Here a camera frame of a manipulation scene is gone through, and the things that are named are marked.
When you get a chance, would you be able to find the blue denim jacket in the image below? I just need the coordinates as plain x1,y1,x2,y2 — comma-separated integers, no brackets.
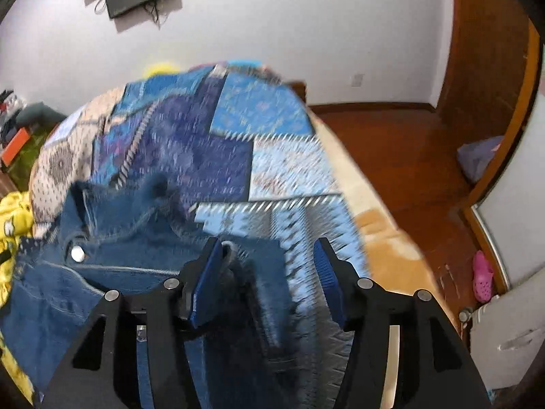
1,176,297,408

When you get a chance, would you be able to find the pink croc shoe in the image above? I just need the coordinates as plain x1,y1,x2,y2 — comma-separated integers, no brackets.
472,250,494,304

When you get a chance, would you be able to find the beige plush blanket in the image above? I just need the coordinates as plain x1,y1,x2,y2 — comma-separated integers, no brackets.
308,112,458,327

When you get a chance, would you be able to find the yellow cartoon blanket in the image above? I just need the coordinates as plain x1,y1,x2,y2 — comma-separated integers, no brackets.
0,192,34,406

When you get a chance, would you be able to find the purple cloth bag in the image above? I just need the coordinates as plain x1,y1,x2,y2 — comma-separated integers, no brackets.
457,136,503,184

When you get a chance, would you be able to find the orange box on pile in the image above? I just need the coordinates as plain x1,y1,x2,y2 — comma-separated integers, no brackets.
1,127,31,166

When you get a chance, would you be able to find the blue patchwork bedspread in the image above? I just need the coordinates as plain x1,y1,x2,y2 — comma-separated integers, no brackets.
30,64,368,408

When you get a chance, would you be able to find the dark green cushion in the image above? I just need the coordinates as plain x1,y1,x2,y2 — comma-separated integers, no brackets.
16,103,66,128

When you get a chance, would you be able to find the wooden wardrobe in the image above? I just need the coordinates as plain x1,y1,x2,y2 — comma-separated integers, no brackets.
437,0,529,149

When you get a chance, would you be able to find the white wall socket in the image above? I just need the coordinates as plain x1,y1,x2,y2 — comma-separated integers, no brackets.
351,74,363,87

